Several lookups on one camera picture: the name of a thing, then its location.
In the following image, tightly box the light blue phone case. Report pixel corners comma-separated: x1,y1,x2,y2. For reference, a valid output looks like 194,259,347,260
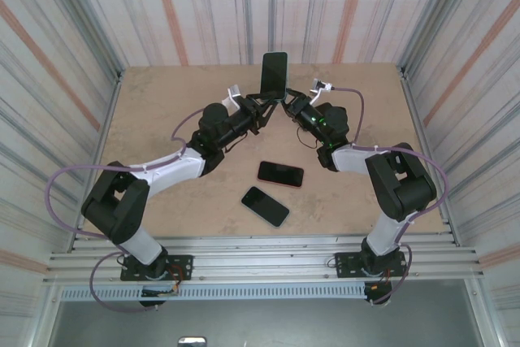
259,51,290,101

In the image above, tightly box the pink phone case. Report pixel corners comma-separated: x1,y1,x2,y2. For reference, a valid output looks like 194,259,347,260
256,160,306,189

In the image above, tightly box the black phone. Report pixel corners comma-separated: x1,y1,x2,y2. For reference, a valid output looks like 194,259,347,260
240,185,291,229

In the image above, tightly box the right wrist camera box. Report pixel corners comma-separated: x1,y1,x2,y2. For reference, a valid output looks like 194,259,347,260
309,77,335,104

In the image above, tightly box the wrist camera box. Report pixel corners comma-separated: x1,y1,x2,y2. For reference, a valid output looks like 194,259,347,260
222,85,244,111
309,77,335,104

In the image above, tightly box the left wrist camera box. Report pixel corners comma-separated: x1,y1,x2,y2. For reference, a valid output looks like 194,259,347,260
222,85,244,111

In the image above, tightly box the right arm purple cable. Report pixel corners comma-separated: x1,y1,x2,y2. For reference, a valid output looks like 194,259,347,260
331,85,449,307

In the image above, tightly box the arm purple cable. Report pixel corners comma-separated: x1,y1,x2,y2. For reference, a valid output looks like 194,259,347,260
331,85,449,307
46,107,208,314

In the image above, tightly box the aluminium side rail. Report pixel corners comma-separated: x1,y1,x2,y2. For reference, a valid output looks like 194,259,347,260
396,63,462,249
69,69,125,253

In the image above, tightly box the aluminium rail frame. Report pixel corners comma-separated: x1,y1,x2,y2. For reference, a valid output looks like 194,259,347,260
41,234,487,285

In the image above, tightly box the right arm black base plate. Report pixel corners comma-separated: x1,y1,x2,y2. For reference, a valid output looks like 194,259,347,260
333,252,409,279

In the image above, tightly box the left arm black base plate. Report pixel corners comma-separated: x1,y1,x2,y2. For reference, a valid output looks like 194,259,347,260
120,254,194,282

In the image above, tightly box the grey perforated cable tray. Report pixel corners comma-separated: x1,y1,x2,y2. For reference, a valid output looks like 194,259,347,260
58,284,366,302

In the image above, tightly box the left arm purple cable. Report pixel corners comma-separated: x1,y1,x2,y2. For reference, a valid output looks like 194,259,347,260
46,107,208,314

